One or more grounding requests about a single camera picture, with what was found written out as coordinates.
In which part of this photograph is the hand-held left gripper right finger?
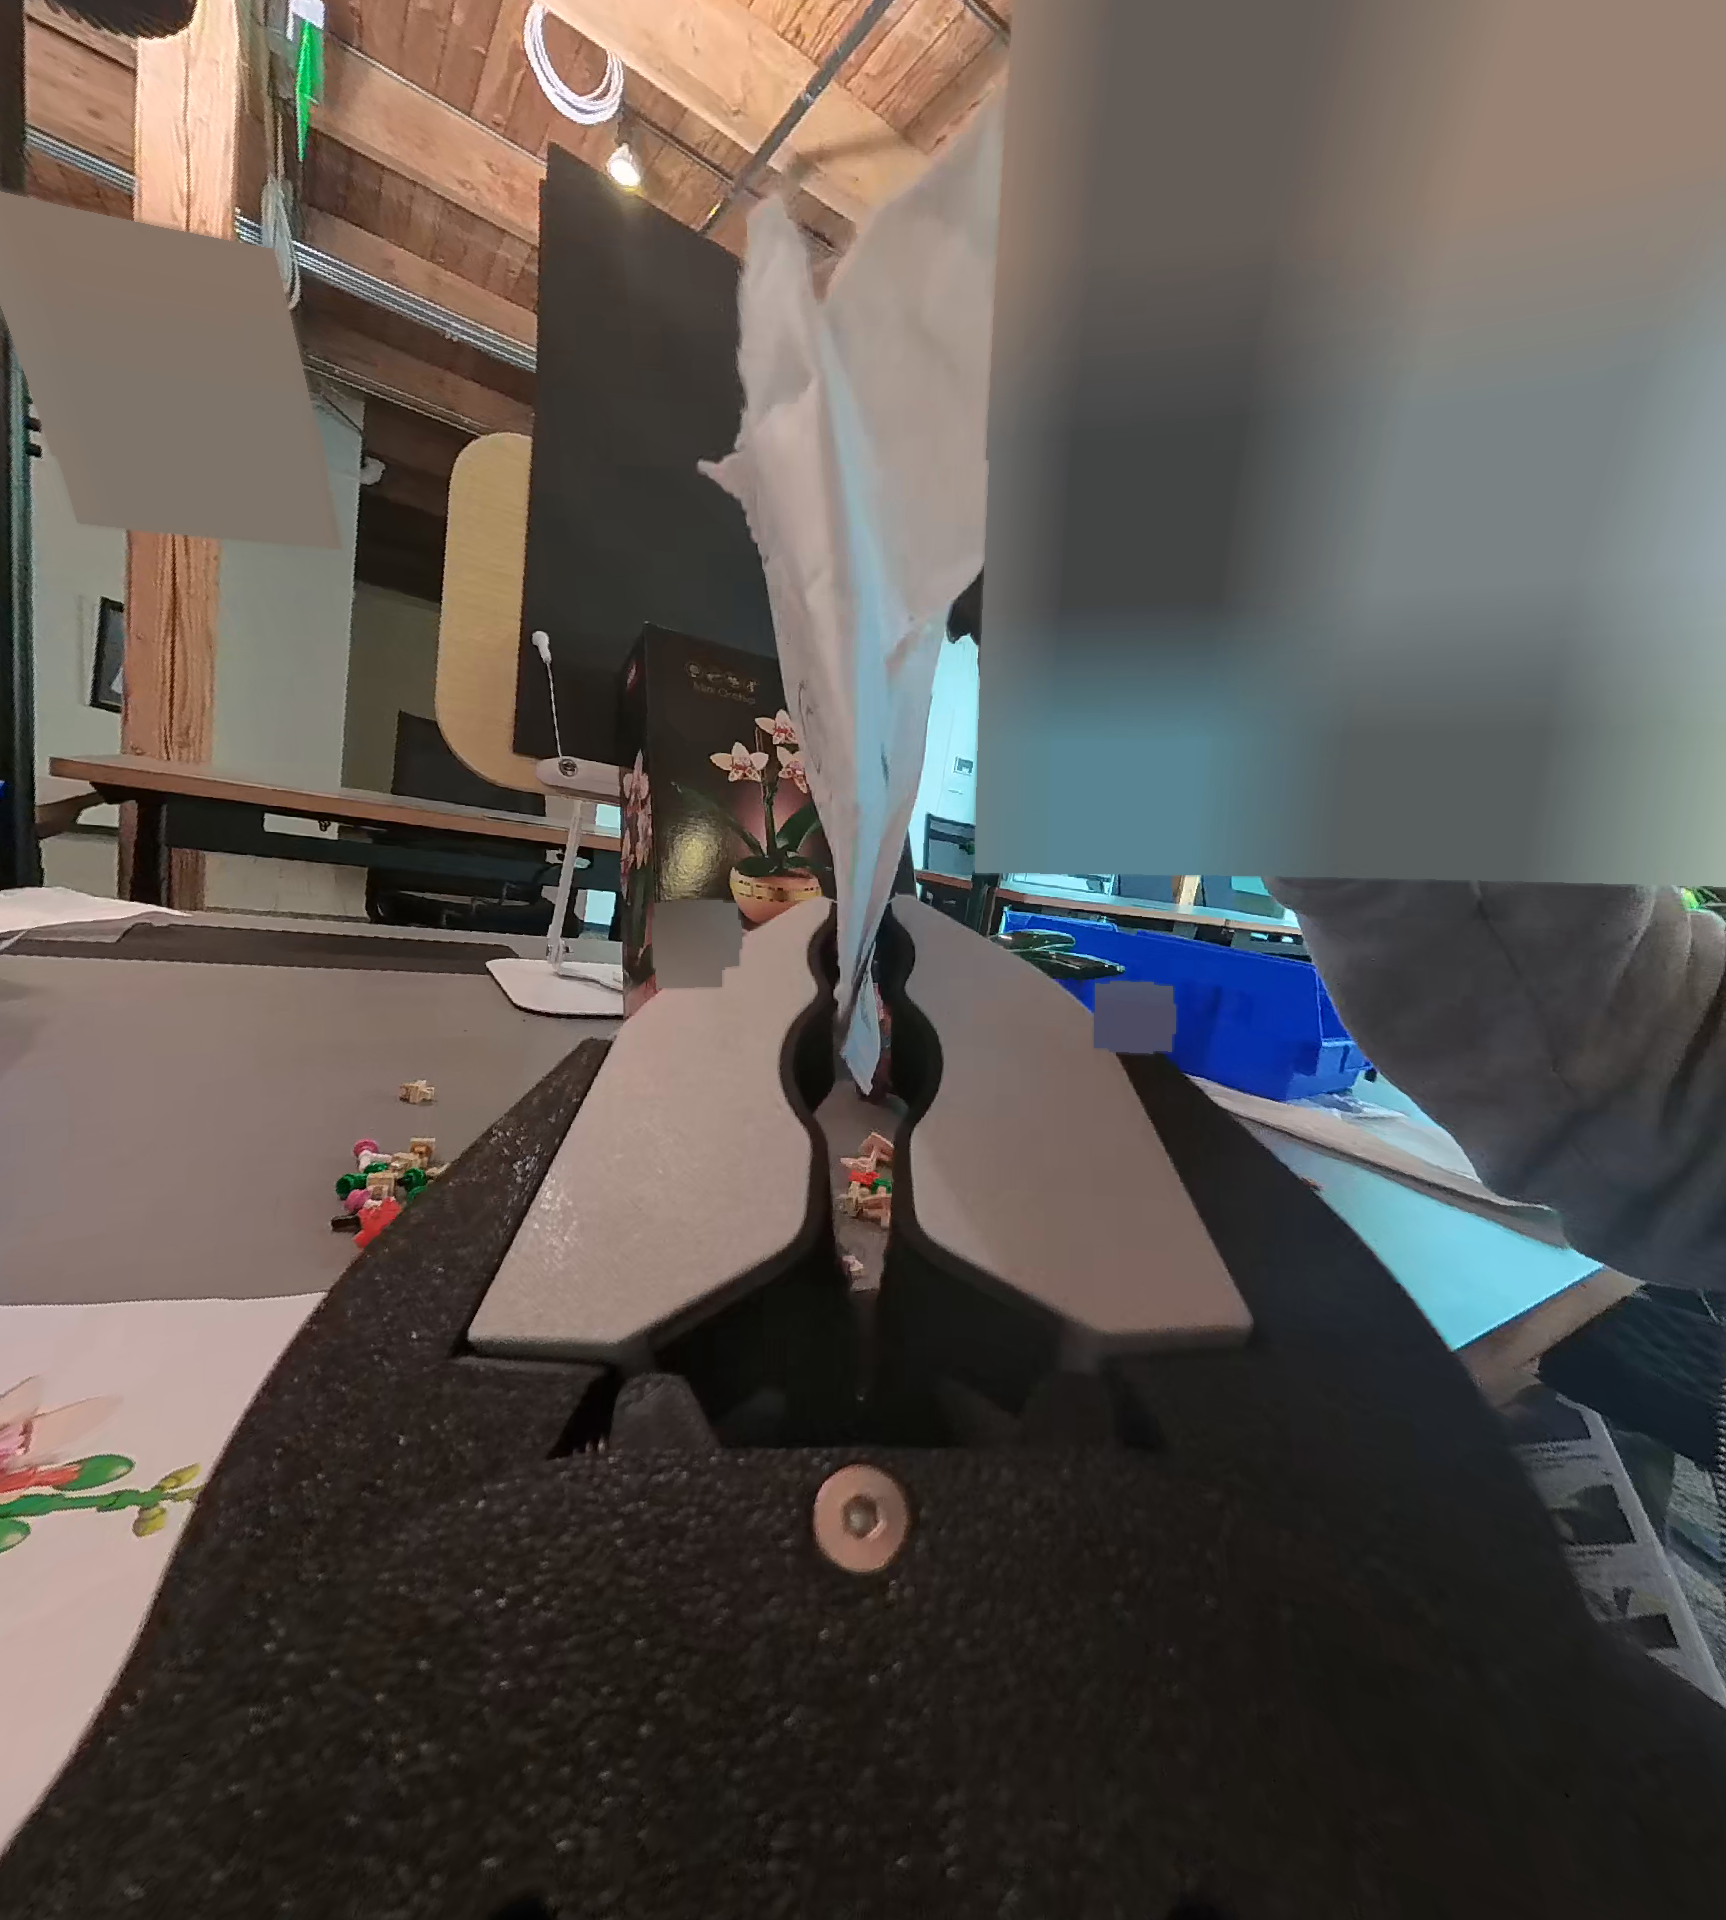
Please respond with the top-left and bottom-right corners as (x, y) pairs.
(875, 892), (1258, 1416)

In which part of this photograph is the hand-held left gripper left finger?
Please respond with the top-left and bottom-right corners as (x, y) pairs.
(464, 895), (873, 1420)

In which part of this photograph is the white paper bag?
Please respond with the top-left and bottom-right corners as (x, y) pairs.
(699, 103), (1009, 1098)

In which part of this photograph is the white desk lamp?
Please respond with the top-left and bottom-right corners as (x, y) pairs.
(485, 628), (629, 1026)

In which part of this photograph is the grey desk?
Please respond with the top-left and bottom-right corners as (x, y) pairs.
(0, 914), (1653, 1404)

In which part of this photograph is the pile of small coloured bricks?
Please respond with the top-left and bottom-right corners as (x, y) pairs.
(833, 1128), (898, 1230)
(330, 1131), (452, 1250)

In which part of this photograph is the black orchid print box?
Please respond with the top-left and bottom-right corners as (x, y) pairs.
(616, 620), (848, 1026)

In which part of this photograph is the wooden table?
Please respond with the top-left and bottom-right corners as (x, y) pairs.
(48, 752), (629, 911)

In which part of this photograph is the rounded wooden panel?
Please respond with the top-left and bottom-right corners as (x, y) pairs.
(434, 430), (542, 794)

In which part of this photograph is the white paper sheet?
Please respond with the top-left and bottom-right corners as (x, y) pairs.
(0, 885), (195, 941)

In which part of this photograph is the printed magazine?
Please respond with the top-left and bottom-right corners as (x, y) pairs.
(1510, 1428), (1726, 1716)

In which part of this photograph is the black upright panel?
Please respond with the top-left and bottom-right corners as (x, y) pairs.
(513, 141), (790, 769)

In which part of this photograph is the white orchid instruction booklet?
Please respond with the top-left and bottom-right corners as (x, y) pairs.
(0, 1290), (332, 1920)

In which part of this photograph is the black metal pole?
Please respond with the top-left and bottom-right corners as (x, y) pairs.
(0, 0), (46, 890)

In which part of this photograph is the wooden post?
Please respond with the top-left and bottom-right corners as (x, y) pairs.
(121, 0), (242, 908)

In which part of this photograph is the white coiled cable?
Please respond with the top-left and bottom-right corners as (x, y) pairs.
(523, 0), (629, 125)

